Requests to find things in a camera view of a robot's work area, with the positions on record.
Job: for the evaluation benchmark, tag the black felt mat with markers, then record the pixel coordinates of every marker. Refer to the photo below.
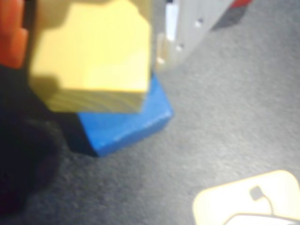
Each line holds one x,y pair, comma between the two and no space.
211,117

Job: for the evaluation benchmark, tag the red wooden cube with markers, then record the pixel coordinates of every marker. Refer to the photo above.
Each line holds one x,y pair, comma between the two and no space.
241,2

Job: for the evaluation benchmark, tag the yellow wooden cube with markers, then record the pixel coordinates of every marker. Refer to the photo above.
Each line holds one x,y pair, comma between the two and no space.
93,58

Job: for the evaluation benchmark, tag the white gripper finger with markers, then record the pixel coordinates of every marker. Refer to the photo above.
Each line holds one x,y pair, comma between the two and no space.
187,21

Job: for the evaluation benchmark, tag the blue wooden cube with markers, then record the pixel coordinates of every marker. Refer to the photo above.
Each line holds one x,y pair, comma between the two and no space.
131,126

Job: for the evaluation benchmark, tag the yellow robot face sticker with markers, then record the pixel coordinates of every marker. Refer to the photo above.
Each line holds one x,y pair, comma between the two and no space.
234,201

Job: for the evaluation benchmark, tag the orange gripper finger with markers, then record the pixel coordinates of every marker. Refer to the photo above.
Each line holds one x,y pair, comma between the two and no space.
11,30

